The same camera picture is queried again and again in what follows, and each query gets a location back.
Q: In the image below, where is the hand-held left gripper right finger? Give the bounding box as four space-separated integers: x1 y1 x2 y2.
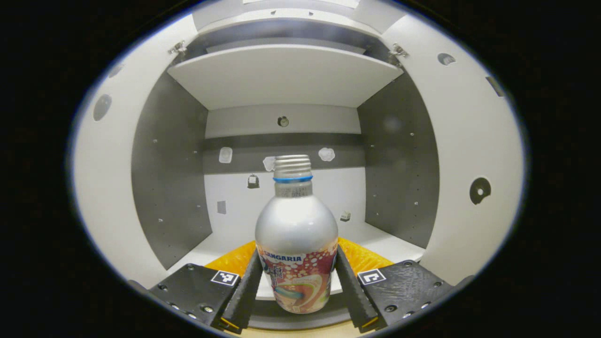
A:
336 237 475 334

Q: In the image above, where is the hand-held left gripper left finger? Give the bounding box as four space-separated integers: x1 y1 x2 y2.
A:
128 240 263 335

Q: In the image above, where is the silver bottle with pink label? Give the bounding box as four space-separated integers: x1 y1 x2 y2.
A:
255 155 339 314

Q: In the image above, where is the white and grey cabinet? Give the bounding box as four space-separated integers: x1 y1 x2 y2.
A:
129 9 442 329

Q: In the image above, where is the white cabinet door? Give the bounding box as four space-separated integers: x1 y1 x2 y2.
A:
70 14 198 289
380 16 525 287

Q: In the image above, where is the white cabinet drawer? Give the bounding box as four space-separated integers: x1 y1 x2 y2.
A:
193 0 391 34

